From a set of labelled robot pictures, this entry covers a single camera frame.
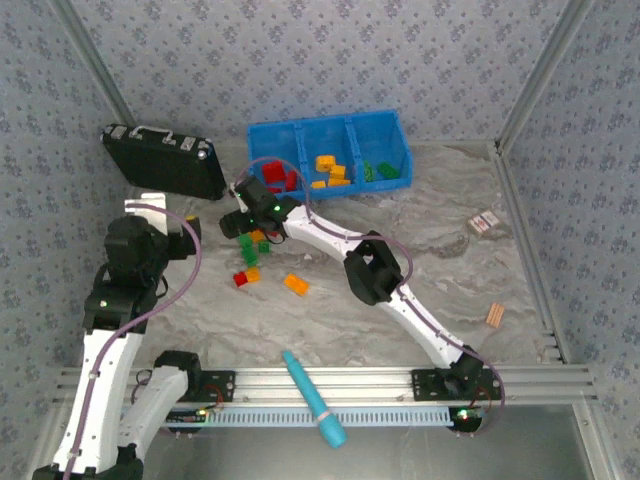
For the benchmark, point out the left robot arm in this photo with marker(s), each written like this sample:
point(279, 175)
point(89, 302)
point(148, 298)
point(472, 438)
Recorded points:
point(105, 380)

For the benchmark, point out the black briefcase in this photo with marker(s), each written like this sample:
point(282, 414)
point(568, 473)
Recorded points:
point(165, 165)

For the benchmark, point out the aluminium corner post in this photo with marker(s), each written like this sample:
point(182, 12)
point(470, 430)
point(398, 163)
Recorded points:
point(89, 55)
point(555, 55)

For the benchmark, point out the small wooden block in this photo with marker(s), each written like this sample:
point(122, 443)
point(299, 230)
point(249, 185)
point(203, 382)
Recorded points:
point(495, 315)

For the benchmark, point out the small green lego brick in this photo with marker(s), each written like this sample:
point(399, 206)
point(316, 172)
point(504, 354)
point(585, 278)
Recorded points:
point(264, 247)

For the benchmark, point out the yellow round lego piece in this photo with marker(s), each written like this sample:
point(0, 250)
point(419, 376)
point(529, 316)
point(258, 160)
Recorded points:
point(325, 161)

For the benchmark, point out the red curved lego brick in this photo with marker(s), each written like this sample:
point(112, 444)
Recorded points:
point(291, 180)

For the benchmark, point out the yellow lego brick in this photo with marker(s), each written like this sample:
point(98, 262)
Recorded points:
point(337, 171)
point(318, 184)

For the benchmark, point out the small red white box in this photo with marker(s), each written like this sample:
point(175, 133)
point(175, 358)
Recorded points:
point(484, 221)

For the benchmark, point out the aluminium mounting rail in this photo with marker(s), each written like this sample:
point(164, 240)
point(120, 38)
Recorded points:
point(350, 385)

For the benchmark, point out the teal pen tool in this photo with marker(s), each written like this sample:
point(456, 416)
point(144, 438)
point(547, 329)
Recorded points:
point(306, 390)

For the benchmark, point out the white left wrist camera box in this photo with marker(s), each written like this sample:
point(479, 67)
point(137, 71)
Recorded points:
point(150, 212)

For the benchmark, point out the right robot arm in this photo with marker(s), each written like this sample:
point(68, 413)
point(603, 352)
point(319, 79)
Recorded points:
point(420, 320)

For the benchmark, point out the blue three-compartment bin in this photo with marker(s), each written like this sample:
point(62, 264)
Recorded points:
point(380, 135)

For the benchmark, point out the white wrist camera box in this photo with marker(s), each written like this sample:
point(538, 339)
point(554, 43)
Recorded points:
point(150, 212)
point(243, 204)

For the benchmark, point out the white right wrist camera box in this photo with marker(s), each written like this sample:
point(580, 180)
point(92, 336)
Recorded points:
point(243, 204)

